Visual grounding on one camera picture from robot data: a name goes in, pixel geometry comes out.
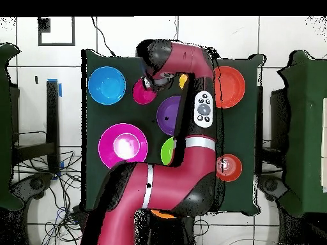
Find purple bowl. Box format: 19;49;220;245
156;95;182;137

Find small crimson bowl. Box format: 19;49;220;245
132;77;158;106

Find stack of yellow cups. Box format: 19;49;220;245
178;73;190;90

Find small orange bowl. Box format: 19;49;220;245
215;154;243;183

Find green bowl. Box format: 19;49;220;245
160;137;177;166

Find large magenta bowl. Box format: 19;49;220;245
97;122;149;174

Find dark green table cloth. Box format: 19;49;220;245
80;48;266;214

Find blue bowl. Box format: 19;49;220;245
87;66;126;105

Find large light orange bowl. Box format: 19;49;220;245
150;209;177;220

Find large red-orange bowl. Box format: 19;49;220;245
213;66;247;110

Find black metal stand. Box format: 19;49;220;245
12;78;63;177

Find green covered side table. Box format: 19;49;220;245
278;49;327;218
0;42;24;211

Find black square floor frame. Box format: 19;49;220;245
38;17;77;47

